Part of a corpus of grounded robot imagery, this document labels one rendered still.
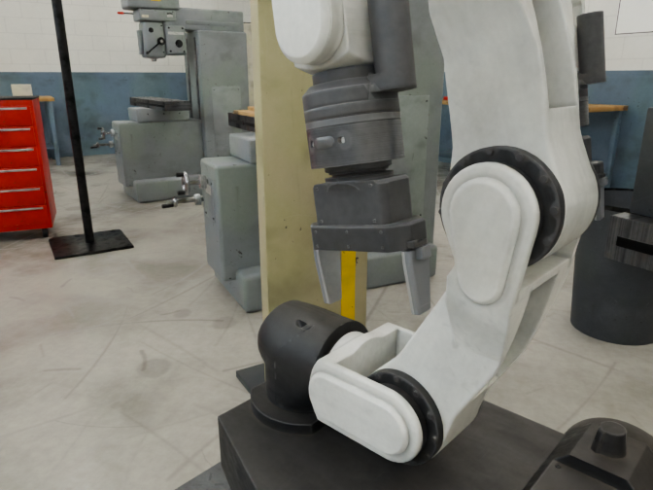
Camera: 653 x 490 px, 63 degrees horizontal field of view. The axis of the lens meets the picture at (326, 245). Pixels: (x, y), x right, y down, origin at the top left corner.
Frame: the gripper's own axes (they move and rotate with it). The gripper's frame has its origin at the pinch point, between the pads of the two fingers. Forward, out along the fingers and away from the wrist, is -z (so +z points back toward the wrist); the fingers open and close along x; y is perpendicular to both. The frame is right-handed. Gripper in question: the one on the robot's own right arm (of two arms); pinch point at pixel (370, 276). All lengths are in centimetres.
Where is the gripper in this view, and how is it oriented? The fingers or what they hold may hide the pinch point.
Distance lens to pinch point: 52.3
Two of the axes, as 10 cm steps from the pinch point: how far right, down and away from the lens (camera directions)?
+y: 6.6, -2.1, 7.2
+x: 7.4, 0.2, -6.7
